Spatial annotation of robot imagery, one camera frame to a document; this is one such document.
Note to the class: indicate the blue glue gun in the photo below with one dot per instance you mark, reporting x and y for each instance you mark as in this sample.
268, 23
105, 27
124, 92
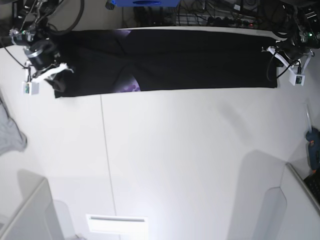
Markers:
313, 138

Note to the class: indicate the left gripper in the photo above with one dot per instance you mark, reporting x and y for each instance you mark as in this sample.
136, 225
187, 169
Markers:
295, 59

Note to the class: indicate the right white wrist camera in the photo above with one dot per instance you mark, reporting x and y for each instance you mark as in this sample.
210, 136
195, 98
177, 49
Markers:
30, 88

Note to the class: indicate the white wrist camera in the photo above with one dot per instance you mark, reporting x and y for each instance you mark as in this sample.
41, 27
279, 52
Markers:
30, 88
297, 79

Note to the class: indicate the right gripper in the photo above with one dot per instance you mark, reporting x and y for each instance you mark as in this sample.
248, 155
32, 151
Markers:
44, 64

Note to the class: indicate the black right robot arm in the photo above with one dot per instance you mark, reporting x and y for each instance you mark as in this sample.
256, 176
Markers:
34, 33

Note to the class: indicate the grey cloth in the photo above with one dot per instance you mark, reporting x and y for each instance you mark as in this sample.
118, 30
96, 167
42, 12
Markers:
11, 137

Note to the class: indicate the black keyboard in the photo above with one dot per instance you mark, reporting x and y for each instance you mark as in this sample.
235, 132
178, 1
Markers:
313, 184

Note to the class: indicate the black power strip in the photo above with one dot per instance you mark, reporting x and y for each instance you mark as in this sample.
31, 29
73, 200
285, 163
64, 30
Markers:
229, 22

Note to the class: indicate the black T-shirt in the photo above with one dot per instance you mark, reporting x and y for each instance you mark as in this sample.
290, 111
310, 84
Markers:
139, 60

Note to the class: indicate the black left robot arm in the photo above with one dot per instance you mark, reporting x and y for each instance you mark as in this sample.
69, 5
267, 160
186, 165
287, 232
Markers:
299, 34

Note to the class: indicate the blue box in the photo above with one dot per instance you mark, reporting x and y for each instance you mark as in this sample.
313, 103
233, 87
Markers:
145, 3

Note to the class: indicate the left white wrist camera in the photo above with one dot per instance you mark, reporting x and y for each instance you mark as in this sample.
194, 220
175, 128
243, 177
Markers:
297, 79

